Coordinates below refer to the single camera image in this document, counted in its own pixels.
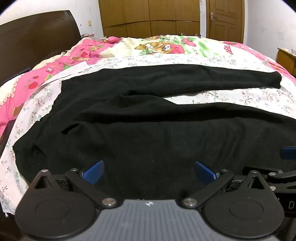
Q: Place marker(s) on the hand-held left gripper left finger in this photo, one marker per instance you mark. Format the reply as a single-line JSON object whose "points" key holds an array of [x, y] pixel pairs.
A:
{"points": [[93, 172]]}

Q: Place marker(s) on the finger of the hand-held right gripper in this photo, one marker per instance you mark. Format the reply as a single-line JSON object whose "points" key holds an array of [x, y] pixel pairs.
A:
{"points": [[288, 153], [284, 177]]}

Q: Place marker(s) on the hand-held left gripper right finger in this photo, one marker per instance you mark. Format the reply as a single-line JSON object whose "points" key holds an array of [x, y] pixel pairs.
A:
{"points": [[204, 172]]}

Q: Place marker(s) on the black pants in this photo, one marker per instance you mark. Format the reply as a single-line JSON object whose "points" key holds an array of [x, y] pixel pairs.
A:
{"points": [[148, 129]]}

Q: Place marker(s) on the white floral bed sheet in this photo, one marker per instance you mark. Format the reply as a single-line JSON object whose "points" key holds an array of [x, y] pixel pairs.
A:
{"points": [[231, 96]]}

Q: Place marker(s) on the wooden side cabinet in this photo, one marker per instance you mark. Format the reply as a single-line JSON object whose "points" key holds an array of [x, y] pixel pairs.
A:
{"points": [[285, 60]]}

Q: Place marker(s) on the pink cartoon quilt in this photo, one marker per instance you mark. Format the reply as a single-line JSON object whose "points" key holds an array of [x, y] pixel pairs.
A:
{"points": [[81, 49]]}

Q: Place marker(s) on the dark wooden headboard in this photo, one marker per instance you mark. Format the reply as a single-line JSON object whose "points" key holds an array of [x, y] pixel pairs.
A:
{"points": [[34, 39]]}

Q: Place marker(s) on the brown wooden door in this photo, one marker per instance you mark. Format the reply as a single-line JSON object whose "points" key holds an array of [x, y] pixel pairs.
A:
{"points": [[225, 20]]}

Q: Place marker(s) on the brown wooden wardrobe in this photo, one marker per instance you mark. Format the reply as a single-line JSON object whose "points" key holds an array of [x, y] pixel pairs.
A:
{"points": [[150, 14]]}

